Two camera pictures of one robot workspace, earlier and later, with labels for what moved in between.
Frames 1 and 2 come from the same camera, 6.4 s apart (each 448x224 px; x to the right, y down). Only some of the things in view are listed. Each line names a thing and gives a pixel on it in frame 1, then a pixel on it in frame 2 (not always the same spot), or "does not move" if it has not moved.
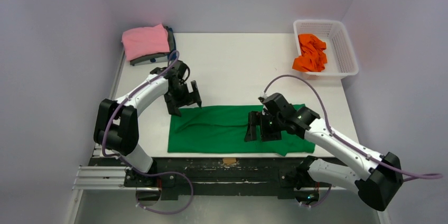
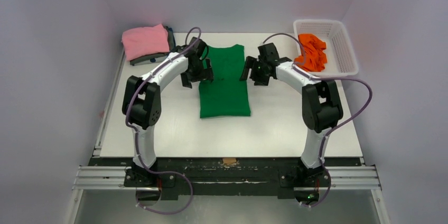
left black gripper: (173, 108) → (205, 74)
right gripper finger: (271, 133) → (261, 80)
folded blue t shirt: (170, 55) does not move
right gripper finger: (254, 119) → (249, 64)
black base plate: (225, 178) does not move
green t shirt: (223, 129) → (226, 95)
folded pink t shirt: (144, 41) does not move
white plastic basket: (341, 61) does not move
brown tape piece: (229, 160) does not move
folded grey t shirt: (153, 56) does not move
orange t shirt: (313, 57) does not move
